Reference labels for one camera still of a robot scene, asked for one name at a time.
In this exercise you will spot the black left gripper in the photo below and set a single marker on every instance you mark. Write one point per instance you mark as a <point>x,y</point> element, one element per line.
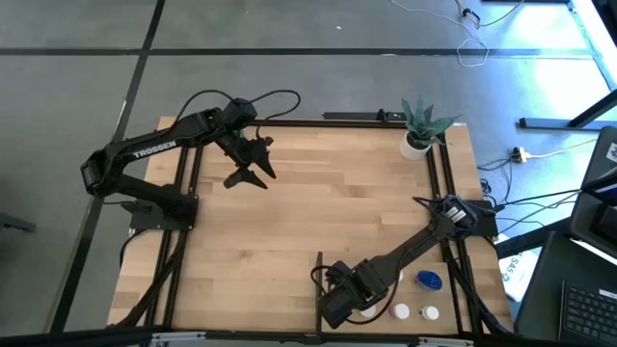
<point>238,147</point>

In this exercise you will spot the black desk leg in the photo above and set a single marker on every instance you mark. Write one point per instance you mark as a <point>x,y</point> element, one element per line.
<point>544,124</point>

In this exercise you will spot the pink Pepto bottle white cap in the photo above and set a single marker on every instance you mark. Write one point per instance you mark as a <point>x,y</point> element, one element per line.
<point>400,312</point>

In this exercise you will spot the black table frame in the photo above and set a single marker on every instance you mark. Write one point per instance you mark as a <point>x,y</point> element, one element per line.
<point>313,122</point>

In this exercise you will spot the silver aluminium bracket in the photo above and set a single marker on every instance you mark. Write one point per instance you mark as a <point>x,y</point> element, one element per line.
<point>443,342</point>
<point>178,337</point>

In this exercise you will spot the black laptop keyboard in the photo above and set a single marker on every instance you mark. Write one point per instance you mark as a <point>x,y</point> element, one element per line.
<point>588,313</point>

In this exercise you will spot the white power strip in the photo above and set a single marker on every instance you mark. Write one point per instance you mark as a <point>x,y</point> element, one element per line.
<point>519,155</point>

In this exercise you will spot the blue-capped Tums bottle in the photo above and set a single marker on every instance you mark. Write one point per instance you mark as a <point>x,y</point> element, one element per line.
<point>429,280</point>

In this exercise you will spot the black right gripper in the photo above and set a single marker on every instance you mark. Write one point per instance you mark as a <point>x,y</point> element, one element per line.
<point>349,289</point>

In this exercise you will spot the white-capped red label bottle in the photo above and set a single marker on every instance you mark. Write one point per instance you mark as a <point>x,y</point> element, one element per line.
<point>430,313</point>

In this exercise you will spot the dark grey desk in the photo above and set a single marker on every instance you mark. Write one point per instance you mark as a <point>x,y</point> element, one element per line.
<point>544,289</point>

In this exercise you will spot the green plant in white pot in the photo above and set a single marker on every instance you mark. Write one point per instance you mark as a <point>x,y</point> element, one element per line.
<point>415,148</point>

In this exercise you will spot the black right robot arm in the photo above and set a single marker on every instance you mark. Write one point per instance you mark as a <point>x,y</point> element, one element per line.
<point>414,241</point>

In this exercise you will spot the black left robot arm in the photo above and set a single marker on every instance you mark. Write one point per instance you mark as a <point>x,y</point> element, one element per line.
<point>144,149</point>

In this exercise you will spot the black bar behind table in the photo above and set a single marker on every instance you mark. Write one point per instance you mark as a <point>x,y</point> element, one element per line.
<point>352,115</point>

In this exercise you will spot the black floor object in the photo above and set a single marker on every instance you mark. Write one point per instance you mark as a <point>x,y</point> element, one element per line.
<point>14,222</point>

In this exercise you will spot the black frame bracket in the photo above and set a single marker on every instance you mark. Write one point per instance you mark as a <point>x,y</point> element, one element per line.
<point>382,114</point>

